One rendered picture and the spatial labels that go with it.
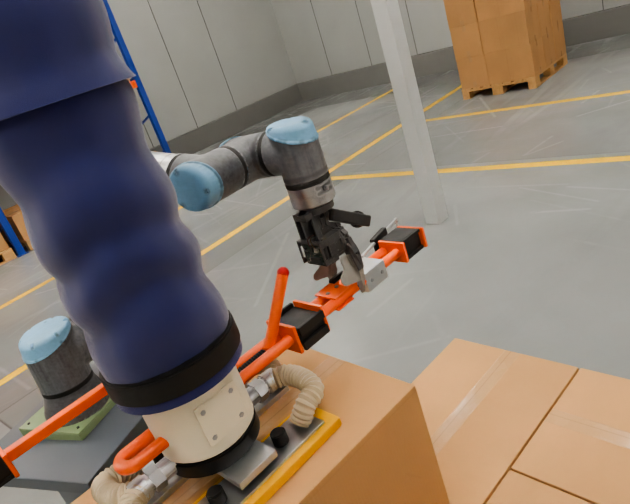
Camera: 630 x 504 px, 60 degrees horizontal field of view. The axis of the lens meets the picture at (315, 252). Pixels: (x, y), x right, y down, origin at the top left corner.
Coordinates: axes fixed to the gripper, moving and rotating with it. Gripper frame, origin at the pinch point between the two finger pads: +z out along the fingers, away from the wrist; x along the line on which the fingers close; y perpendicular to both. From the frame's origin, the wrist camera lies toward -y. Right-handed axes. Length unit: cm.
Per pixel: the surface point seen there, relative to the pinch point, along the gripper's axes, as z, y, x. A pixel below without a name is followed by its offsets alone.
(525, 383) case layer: 53, -38, 12
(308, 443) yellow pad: 10.8, 31.8, 14.8
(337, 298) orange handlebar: -1.4, 7.3, 3.6
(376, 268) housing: -1.0, -5.6, 3.4
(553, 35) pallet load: 61, -681, -265
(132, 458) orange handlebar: -1, 55, 3
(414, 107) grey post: 21, -231, -156
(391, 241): -2.6, -14.9, 0.8
